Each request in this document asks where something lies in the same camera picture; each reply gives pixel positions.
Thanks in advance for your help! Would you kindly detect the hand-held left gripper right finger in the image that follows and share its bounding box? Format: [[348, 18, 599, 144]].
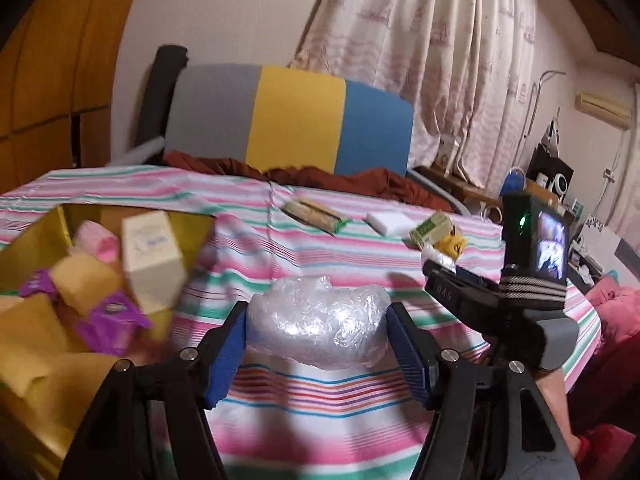
[[387, 301, 576, 480]]

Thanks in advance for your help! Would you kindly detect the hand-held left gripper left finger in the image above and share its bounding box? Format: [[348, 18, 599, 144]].
[[59, 301, 250, 480]]

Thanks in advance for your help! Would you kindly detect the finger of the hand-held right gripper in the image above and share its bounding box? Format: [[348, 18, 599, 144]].
[[421, 258, 501, 316]]

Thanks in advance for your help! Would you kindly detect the clear plastic bundle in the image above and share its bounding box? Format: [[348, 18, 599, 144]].
[[247, 275, 392, 372]]

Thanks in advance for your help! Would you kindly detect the purple cartoon snack packet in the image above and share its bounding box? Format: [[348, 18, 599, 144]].
[[75, 290, 154, 357]]

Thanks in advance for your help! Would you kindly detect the cream carton box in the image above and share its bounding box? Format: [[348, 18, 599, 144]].
[[121, 210, 189, 314]]

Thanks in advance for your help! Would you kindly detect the yellow sponge block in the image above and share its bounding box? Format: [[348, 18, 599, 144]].
[[50, 254, 124, 314]]

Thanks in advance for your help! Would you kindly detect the pink snack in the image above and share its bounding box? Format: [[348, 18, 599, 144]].
[[70, 220, 124, 264]]

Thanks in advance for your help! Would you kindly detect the large yellow sponge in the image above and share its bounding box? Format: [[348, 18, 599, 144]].
[[0, 292, 71, 397]]

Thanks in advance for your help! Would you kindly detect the small purple snack packet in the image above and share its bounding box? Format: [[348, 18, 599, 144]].
[[20, 269, 59, 299]]

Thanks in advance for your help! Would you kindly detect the gold tin box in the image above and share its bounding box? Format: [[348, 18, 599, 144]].
[[0, 204, 216, 480]]

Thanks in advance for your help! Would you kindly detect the person's right forearm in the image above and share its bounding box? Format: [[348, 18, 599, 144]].
[[537, 372, 583, 461]]

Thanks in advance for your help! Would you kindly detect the small yellow packet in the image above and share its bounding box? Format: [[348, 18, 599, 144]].
[[434, 232, 469, 261]]

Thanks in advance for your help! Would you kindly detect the small green box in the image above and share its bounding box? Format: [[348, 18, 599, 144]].
[[409, 211, 454, 250]]

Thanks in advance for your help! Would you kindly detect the pink blanket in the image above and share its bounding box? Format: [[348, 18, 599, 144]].
[[585, 270, 640, 322]]

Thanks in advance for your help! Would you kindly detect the white sponge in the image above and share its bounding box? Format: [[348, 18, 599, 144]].
[[366, 210, 416, 236]]

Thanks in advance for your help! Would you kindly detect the red cloth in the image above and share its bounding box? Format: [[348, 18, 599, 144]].
[[570, 310, 640, 480]]

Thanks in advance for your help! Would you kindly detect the striped tablecloth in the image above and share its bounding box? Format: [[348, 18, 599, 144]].
[[0, 162, 601, 480]]

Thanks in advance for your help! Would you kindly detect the brown cloth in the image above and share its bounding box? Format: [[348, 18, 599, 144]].
[[162, 150, 454, 207]]

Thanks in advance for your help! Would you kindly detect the tan wrapped snack bar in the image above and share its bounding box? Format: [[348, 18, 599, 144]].
[[282, 197, 351, 236]]

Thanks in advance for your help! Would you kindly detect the white metal pipe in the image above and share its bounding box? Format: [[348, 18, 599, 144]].
[[522, 70, 566, 142]]

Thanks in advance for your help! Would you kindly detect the beige air conditioner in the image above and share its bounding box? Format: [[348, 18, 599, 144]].
[[575, 92, 632, 129]]

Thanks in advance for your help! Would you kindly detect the grey yellow blue chair back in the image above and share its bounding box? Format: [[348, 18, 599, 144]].
[[165, 63, 415, 177]]

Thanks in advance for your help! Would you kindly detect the patterned pink curtain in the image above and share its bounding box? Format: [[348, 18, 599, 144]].
[[290, 0, 539, 192]]

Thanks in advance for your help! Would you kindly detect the wooden wardrobe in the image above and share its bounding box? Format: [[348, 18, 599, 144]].
[[0, 0, 146, 196]]

